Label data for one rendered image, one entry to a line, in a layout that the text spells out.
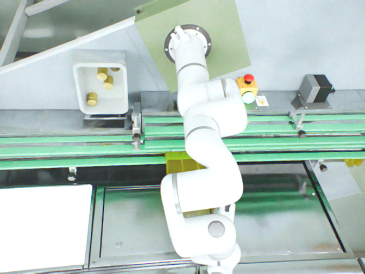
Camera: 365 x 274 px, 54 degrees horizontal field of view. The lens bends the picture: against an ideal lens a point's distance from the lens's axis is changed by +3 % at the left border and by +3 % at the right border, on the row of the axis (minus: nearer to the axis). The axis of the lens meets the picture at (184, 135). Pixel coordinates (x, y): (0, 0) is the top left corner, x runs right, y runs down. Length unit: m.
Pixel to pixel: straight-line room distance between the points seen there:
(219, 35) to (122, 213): 0.72
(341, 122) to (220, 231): 0.85
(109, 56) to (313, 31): 0.73
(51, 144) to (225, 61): 0.70
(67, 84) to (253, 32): 0.70
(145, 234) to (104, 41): 0.69
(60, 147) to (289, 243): 0.91
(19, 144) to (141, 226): 0.53
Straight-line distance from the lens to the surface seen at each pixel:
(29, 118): 1.47
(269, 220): 1.46
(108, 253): 1.29
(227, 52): 1.22
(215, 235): 0.79
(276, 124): 1.38
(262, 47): 1.36
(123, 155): 1.41
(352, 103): 1.58
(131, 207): 1.37
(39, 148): 1.38
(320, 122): 1.46
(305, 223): 1.51
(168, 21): 1.13
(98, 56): 1.26
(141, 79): 1.36
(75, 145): 1.36
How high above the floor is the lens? 1.83
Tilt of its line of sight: 43 degrees down
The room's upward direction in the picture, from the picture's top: 172 degrees clockwise
